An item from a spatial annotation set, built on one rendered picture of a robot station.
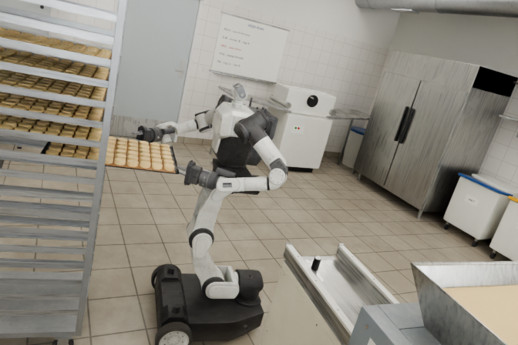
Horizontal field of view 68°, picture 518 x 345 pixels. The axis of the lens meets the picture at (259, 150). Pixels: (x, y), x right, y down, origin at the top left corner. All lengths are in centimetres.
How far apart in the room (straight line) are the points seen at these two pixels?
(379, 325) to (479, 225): 436
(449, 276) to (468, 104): 428
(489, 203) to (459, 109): 115
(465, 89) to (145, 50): 407
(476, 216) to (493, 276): 407
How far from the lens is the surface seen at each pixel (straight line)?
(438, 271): 112
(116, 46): 172
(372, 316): 105
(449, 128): 527
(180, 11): 562
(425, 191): 541
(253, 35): 596
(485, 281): 126
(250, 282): 253
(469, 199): 538
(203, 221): 222
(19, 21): 179
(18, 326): 239
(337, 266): 191
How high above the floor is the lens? 174
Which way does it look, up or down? 16 degrees down
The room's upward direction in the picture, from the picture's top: 14 degrees clockwise
